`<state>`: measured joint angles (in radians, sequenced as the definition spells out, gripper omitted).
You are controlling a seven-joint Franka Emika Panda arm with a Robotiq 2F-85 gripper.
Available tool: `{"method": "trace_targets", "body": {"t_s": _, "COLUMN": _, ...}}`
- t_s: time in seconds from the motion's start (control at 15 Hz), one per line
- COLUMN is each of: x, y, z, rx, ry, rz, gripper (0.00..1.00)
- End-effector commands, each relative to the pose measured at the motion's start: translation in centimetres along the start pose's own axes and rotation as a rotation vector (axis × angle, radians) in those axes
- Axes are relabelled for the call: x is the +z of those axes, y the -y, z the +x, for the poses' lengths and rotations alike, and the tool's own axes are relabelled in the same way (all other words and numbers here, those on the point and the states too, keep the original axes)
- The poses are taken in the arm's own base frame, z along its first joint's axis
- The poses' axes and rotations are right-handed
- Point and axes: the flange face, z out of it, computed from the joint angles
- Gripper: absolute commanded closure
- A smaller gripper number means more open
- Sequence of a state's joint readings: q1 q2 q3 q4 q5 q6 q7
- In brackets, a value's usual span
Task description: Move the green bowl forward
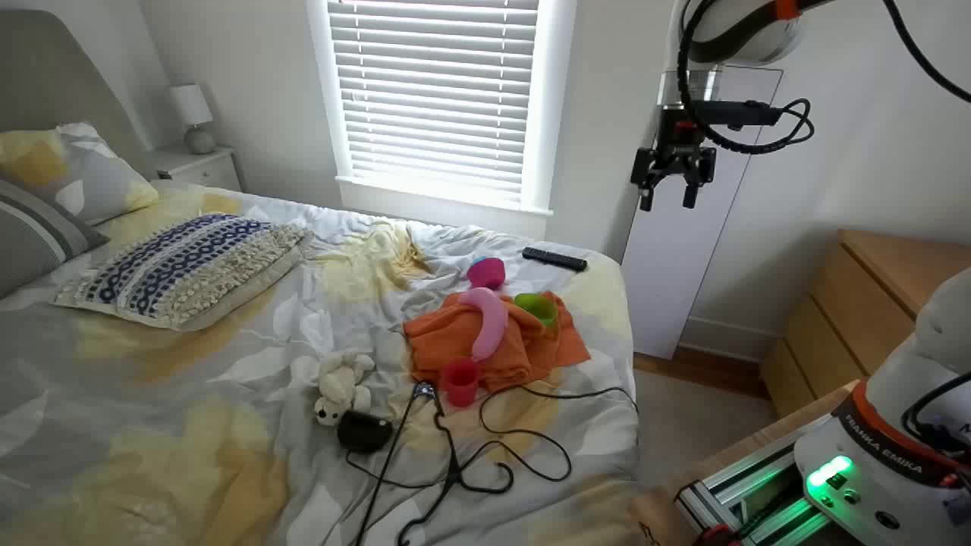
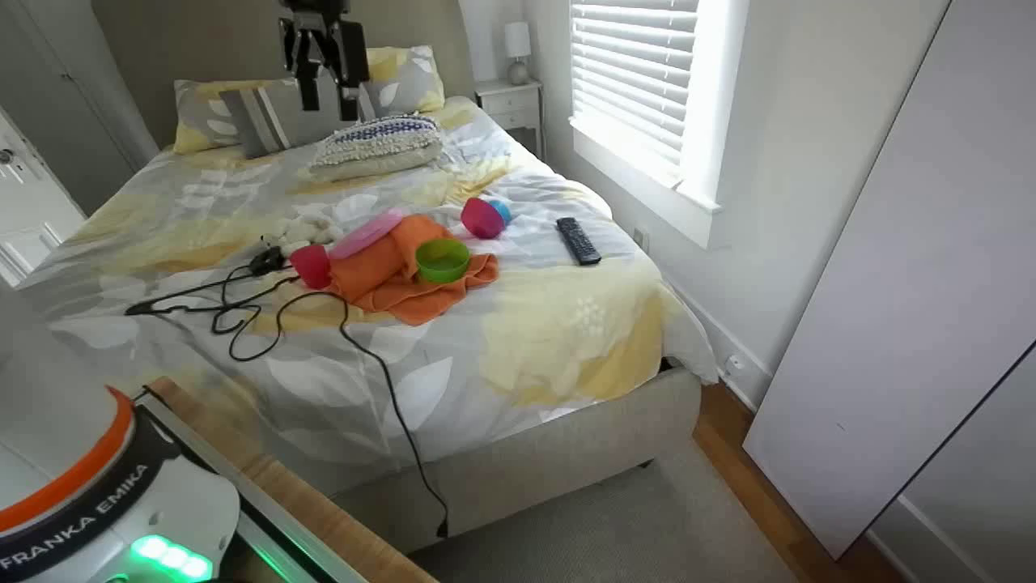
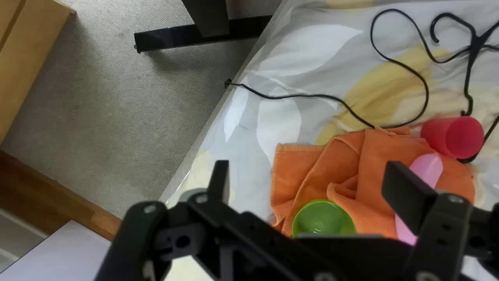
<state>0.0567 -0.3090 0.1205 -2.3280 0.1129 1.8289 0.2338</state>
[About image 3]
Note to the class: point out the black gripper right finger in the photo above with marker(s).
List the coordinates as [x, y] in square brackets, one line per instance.
[407, 194]

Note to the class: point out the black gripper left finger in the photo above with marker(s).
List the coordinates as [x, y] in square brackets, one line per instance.
[219, 184]

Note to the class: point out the pink curved plastic toy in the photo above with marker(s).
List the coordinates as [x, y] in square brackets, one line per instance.
[429, 169]

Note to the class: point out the orange cloth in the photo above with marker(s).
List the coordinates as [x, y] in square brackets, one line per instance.
[347, 170]

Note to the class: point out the red plastic cup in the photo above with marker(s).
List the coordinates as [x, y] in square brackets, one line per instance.
[459, 138]

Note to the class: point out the white yellow floral bedspread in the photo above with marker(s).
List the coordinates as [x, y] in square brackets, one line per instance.
[323, 69]

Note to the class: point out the black clothes hanger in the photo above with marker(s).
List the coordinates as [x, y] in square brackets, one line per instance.
[478, 44]

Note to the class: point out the black metal stand base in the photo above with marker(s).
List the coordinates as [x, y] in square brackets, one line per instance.
[211, 24]

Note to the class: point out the wooden dresser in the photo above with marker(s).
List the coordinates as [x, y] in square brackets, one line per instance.
[28, 30]

